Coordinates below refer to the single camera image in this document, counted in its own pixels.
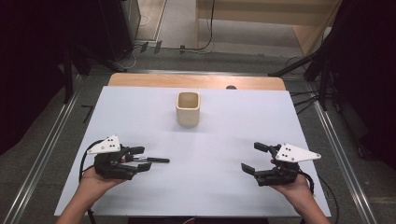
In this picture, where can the black cabinet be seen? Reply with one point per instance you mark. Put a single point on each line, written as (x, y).
(121, 28)

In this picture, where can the white table sheet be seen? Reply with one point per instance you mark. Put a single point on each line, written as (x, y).
(202, 174)

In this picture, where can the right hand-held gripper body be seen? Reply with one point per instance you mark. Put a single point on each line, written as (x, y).
(281, 174)

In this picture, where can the wooden table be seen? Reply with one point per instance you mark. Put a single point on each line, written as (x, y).
(174, 81)

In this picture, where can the beige wooden shelf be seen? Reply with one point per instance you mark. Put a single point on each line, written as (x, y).
(267, 18)

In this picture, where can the person's right hand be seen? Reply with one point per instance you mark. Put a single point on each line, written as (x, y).
(295, 191)

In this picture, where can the black metal stand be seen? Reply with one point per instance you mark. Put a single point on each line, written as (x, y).
(67, 77)
(320, 74)

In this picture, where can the black makeup brush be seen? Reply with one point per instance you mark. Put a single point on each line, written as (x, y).
(158, 160)

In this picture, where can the dark curtain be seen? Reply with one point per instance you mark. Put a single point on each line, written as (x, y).
(367, 68)
(28, 62)

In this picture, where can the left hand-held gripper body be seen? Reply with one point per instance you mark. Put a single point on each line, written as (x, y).
(107, 168)

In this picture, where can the metal floor rail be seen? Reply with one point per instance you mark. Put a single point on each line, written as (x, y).
(40, 158)
(342, 161)

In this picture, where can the beige square cup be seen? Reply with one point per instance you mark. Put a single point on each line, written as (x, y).
(187, 115)

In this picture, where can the person's left hand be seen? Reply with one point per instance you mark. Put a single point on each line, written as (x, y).
(93, 185)

